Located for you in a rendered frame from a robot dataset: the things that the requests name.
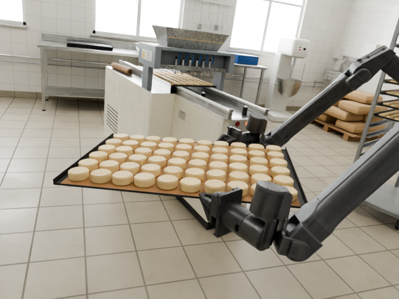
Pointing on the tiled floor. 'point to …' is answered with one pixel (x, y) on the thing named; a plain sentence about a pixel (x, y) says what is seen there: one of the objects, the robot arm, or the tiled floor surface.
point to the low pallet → (344, 131)
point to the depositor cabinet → (136, 107)
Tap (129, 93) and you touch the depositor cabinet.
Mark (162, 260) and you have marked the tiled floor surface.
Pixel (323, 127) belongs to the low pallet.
